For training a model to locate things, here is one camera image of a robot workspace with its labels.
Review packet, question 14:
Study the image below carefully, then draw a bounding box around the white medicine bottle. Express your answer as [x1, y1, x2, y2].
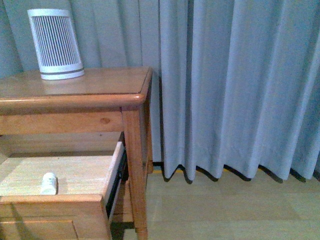
[40, 172, 58, 195]

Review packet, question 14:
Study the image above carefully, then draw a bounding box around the wooden drawer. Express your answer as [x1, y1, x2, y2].
[0, 142, 126, 240]

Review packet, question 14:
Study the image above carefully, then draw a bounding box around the light grey curtain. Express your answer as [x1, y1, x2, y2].
[0, 0, 320, 180]

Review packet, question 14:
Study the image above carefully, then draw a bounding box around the wooden nightstand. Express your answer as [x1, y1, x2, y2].
[0, 67, 152, 240]

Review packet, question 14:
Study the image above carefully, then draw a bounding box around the white cylindrical air purifier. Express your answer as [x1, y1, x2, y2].
[27, 8, 84, 81]

